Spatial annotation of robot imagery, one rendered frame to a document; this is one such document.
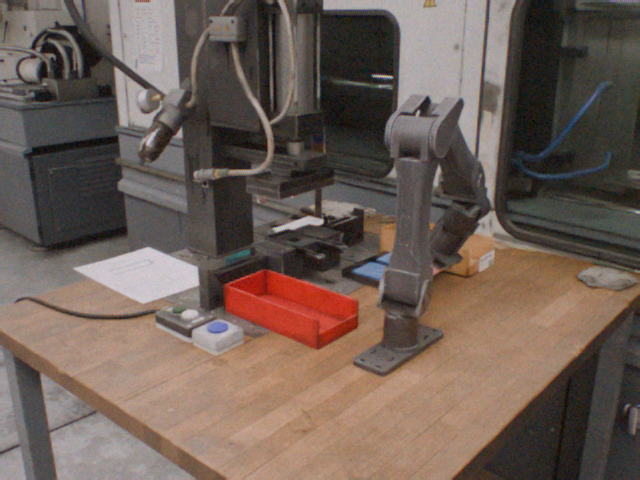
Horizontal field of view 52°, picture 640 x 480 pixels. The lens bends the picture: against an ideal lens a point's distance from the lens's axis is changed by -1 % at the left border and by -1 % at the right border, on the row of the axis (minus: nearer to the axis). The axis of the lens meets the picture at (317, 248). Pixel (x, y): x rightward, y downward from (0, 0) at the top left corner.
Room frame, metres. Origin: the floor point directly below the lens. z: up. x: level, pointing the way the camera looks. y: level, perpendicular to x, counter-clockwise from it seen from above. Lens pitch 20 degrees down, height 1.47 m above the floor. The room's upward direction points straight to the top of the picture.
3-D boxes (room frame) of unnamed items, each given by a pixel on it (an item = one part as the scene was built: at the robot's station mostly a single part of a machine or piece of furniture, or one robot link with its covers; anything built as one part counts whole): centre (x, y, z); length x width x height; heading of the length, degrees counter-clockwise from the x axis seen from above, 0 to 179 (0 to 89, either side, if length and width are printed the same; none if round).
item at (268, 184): (1.48, 0.11, 1.22); 0.26 x 0.18 x 0.30; 49
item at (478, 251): (1.53, -0.29, 0.93); 0.25 x 0.13 x 0.08; 49
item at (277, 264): (1.45, 0.05, 0.94); 0.20 x 0.10 x 0.07; 139
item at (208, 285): (1.26, 0.21, 0.95); 0.06 x 0.03 x 0.09; 139
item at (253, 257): (1.31, 0.17, 0.95); 0.15 x 0.03 x 0.10; 139
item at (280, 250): (1.45, 0.05, 0.98); 0.20 x 0.10 x 0.01; 139
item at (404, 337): (1.06, -0.15, 0.94); 0.20 x 0.07 x 0.08; 139
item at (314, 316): (1.19, 0.05, 0.93); 0.25 x 0.12 x 0.06; 49
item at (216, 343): (1.09, 0.18, 0.90); 0.07 x 0.07 x 0.06; 49
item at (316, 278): (1.52, 0.09, 0.88); 0.65 x 0.50 x 0.03; 139
